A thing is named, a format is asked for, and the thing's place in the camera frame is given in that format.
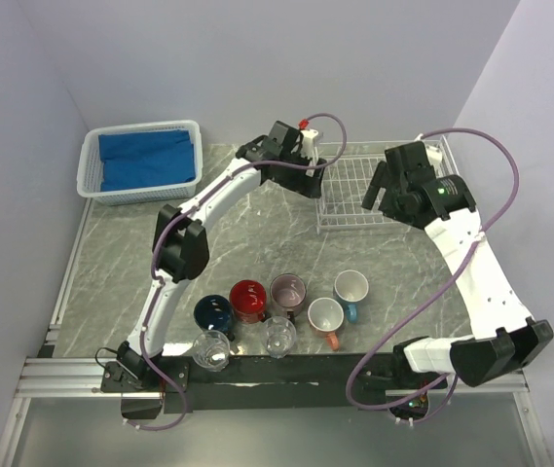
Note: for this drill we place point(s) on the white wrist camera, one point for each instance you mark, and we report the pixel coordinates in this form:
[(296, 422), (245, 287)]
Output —
[(432, 153), (310, 141)]

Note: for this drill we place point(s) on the red mug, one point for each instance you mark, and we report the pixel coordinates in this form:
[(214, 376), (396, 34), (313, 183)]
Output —
[(249, 301)]

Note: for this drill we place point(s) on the aluminium frame rail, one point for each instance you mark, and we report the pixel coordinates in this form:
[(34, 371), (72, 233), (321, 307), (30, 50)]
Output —
[(66, 378)]

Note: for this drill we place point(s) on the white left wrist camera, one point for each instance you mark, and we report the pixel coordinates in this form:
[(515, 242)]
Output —
[(310, 141)]

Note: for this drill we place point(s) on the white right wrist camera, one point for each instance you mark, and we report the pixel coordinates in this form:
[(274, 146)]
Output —
[(432, 153)]

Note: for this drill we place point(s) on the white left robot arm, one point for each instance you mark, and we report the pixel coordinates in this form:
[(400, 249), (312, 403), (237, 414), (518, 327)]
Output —
[(181, 253)]

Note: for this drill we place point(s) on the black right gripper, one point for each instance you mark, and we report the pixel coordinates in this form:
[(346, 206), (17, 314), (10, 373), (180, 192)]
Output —
[(380, 178)]

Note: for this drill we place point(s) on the clear glass cup right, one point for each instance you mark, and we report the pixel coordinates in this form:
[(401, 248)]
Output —
[(279, 336)]

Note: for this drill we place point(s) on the white plastic basket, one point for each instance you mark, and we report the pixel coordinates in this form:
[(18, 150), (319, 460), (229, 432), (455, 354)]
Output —
[(90, 168)]

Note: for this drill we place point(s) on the black table edge rail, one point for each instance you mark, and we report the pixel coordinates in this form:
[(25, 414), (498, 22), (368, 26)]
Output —
[(294, 381)]

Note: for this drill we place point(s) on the purple mug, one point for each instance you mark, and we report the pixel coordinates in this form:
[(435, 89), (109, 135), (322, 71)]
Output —
[(288, 293)]

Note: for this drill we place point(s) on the clear glass cup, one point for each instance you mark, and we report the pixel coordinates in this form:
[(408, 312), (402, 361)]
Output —
[(211, 350), (279, 336)]

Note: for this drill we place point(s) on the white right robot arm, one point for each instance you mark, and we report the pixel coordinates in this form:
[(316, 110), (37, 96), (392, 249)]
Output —
[(504, 335)]

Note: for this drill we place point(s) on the white wire dish rack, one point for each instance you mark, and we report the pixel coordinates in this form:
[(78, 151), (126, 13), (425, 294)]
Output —
[(344, 185)]

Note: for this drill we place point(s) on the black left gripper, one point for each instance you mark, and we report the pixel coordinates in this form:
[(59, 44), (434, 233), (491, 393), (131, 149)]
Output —
[(309, 186)]

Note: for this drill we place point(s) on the dark blue mug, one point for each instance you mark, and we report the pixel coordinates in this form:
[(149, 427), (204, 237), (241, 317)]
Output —
[(215, 313)]

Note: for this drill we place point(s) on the blue cloth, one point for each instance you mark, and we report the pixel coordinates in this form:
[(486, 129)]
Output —
[(141, 160)]

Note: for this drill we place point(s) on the clear glass cup left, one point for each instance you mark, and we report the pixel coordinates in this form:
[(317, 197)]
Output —
[(211, 350)]

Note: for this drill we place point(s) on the light blue mug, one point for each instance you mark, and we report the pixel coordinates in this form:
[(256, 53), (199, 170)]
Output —
[(350, 288)]

